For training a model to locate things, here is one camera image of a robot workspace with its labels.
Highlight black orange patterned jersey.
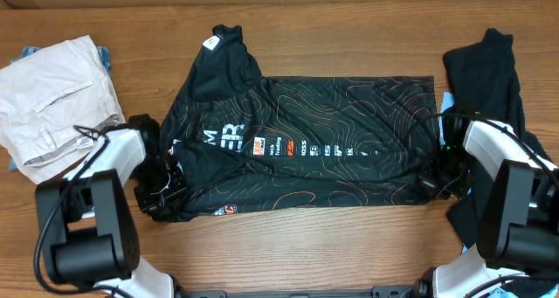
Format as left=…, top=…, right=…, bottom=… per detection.
left=152, top=25, right=439, bottom=222

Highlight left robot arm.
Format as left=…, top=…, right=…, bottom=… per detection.
left=33, top=114, right=186, bottom=298

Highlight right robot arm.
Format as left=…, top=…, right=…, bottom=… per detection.
left=410, top=112, right=558, bottom=297

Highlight plain black garment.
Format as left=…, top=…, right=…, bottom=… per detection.
left=443, top=28, right=550, bottom=248

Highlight white folded shorts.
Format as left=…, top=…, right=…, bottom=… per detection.
left=1, top=36, right=125, bottom=184

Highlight blue denim garment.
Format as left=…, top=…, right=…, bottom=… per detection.
left=8, top=46, right=112, bottom=171

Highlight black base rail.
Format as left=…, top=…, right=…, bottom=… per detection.
left=175, top=286, right=414, bottom=298

